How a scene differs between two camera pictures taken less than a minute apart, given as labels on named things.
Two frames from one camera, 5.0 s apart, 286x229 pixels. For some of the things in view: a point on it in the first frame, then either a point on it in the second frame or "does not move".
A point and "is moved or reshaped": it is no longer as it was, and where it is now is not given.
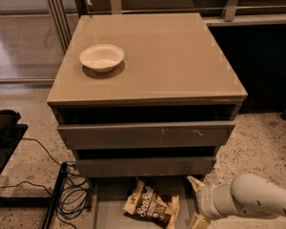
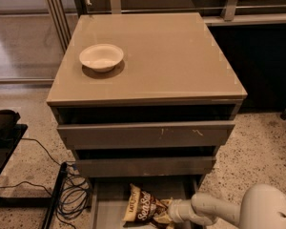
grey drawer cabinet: x=164 y=112 does not move
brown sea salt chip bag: x=145 y=203 is moved or reshaped
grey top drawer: x=150 y=135 does not move
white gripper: x=205 y=198 to x=178 y=211
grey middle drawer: x=149 y=167 does not move
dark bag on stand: x=4 y=122 does not move
